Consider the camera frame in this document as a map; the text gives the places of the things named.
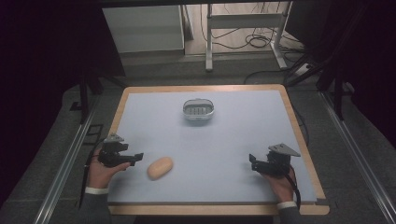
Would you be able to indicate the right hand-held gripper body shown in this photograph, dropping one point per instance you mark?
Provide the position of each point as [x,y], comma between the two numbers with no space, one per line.
[277,163]

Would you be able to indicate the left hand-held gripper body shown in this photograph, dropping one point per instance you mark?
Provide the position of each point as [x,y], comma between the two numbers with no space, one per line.
[112,155]

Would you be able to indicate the person's left hand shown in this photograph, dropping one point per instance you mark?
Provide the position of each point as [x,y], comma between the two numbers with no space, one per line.
[99,174]

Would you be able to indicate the person's right hand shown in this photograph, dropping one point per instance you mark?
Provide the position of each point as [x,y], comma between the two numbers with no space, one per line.
[284,188]

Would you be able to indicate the bread roll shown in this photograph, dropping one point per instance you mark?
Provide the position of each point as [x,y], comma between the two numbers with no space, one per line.
[159,168]

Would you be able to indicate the pale blue table mat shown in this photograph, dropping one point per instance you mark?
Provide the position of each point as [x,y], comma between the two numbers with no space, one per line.
[211,149]

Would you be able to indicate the black metal stand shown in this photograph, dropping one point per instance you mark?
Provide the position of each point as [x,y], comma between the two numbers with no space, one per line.
[337,96]
[84,99]

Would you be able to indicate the white power strip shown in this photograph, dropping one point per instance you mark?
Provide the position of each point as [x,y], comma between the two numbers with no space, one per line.
[302,69]

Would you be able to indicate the dark curtain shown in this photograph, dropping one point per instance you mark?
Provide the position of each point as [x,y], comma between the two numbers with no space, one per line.
[40,77]
[367,62]

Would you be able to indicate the white cabinet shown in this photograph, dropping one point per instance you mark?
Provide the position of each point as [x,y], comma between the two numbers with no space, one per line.
[143,28]

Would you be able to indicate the aluminium floor rail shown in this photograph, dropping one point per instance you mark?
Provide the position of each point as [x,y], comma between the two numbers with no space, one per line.
[358,158]
[65,168]

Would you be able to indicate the white metal desk frame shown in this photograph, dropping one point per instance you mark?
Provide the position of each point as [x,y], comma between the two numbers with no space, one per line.
[243,21]

